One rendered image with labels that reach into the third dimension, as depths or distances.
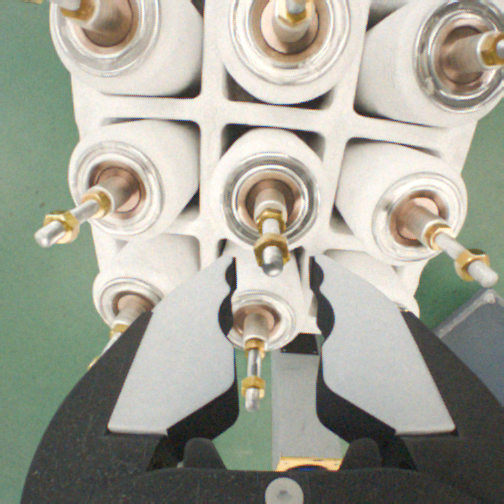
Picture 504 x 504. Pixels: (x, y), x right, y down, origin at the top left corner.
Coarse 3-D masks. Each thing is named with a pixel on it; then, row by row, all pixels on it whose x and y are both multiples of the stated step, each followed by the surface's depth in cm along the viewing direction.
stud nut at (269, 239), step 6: (264, 234) 14; (270, 234) 14; (276, 234) 14; (258, 240) 14; (264, 240) 14; (270, 240) 14; (276, 240) 14; (282, 240) 14; (258, 246) 14; (264, 246) 14; (270, 246) 14; (276, 246) 14; (282, 246) 14; (258, 252) 14; (282, 252) 14; (288, 252) 14; (258, 258) 14; (288, 258) 14; (258, 264) 14
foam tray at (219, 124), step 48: (192, 0) 25; (384, 0) 21; (96, 96) 24; (144, 96) 34; (192, 96) 34; (240, 96) 34; (336, 96) 24; (336, 144) 26; (432, 144) 25; (96, 240) 31; (336, 240) 30
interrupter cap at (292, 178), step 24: (240, 168) 20; (264, 168) 20; (288, 168) 20; (240, 192) 21; (288, 192) 21; (312, 192) 21; (240, 216) 22; (288, 216) 22; (312, 216) 21; (288, 240) 22
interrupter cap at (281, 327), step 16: (240, 304) 26; (256, 304) 26; (272, 304) 26; (288, 304) 26; (240, 320) 27; (272, 320) 27; (288, 320) 26; (240, 336) 28; (272, 336) 28; (288, 336) 27
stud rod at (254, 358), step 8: (256, 352) 23; (248, 360) 23; (256, 360) 22; (248, 368) 22; (256, 368) 22; (248, 376) 21; (256, 376) 21; (248, 392) 20; (256, 392) 20; (248, 400) 19; (256, 400) 19; (248, 408) 19; (256, 408) 19
